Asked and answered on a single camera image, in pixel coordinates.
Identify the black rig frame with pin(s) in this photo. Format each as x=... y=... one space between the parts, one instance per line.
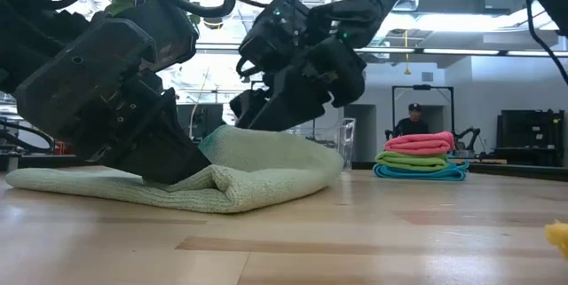
x=393 y=107

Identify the yellow microfiber towel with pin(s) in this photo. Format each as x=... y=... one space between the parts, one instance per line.
x=558 y=236

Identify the pink microfiber towel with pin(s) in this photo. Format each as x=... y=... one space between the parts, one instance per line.
x=419 y=143

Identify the clear plastic bin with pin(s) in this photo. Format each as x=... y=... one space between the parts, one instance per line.
x=346 y=138

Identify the blue microfiber towel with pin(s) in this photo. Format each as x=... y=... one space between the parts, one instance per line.
x=421 y=175

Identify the black equipment cabinet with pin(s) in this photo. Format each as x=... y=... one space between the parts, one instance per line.
x=532 y=134

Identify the long ceiling light strip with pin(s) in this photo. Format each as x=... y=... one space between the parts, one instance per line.
x=461 y=51

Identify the black monitor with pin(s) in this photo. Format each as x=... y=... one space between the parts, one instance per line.
x=204 y=118

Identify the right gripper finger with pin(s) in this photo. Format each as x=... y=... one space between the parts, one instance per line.
x=248 y=105
x=293 y=103

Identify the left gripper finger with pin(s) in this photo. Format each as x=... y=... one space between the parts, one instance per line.
x=160 y=152

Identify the bright green microfiber towel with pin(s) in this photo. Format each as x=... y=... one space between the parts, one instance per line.
x=410 y=160

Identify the person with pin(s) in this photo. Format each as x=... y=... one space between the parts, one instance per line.
x=412 y=123

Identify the pale green microfiber towel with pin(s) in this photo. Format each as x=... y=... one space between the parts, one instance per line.
x=266 y=165

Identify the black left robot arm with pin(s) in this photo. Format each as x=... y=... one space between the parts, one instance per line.
x=26 y=32

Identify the yellow hanging pendant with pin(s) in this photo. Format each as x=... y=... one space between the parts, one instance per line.
x=407 y=71

